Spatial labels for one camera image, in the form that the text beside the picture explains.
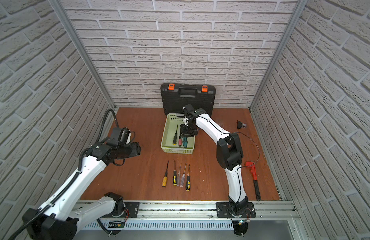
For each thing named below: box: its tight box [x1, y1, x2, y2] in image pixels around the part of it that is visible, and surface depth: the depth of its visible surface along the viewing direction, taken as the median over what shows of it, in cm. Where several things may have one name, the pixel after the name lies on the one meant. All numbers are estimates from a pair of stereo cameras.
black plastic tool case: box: [160, 83, 216, 116], surface depth 97 cm
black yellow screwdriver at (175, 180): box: [173, 160, 178, 186], surface depth 85 cm
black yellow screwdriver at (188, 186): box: [186, 164, 191, 192], surface depth 83 cm
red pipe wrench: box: [245, 161, 261, 201], surface depth 84 cm
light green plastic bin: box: [160, 113, 196, 155], surface depth 102 cm
